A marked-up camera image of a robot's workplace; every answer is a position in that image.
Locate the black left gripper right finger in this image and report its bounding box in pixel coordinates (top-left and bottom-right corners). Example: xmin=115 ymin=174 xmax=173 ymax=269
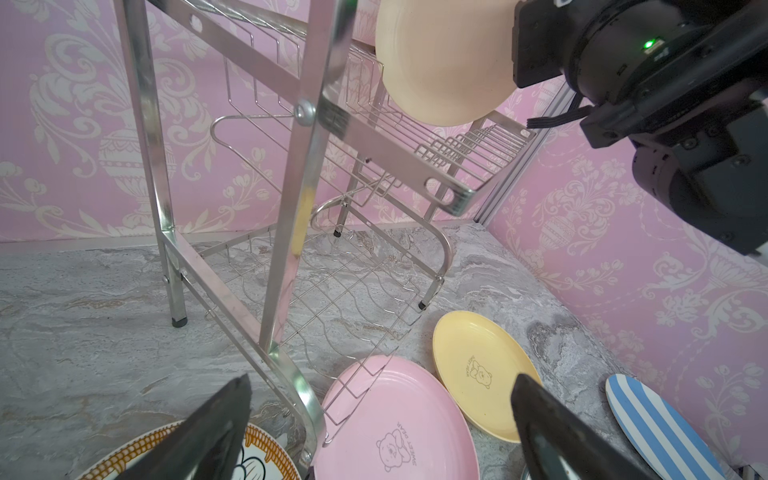
xmin=511 ymin=374 xmax=657 ymax=480

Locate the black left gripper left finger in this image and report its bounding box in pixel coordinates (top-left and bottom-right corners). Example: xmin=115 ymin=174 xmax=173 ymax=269
xmin=118 ymin=374 xmax=252 ymax=479

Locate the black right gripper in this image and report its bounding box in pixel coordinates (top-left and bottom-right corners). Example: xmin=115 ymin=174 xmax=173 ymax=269
xmin=512 ymin=0 xmax=585 ymax=89

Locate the cream beige plate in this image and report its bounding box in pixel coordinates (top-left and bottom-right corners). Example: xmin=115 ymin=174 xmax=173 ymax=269
xmin=375 ymin=0 xmax=517 ymax=127

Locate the yellow bear plate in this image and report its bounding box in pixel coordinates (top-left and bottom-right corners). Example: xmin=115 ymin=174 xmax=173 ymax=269
xmin=432 ymin=311 xmax=541 ymax=443

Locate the pink bear plate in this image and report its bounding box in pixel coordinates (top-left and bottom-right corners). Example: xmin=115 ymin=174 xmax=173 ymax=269
xmin=313 ymin=355 xmax=480 ymax=479

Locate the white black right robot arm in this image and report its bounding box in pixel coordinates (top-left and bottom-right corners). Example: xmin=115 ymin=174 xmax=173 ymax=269
xmin=512 ymin=0 xmax=767 ymax=262

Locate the stainless steel dish rack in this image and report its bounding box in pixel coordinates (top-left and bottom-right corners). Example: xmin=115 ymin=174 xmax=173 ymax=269
xmin=114 ymin=1 xmax=534 ymax=478

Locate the brown rim petal pattern plate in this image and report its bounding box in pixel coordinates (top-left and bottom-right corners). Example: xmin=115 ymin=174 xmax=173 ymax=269
xmin=80 ymin=421 xmax=301 ymax=480

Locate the right blue striped plate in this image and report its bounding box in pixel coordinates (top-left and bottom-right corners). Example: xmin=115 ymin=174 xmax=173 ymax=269
xmin=605 ymin=374 xmax=725 ymax=479

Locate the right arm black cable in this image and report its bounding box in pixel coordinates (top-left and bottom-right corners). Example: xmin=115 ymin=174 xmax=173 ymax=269
xmin=526 ymin=89 xmax=595 ymax=130

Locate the right aluminium corner post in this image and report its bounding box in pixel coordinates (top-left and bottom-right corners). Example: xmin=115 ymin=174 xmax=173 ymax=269
xmin=474 ymin=82 xmax=575 ymax=226

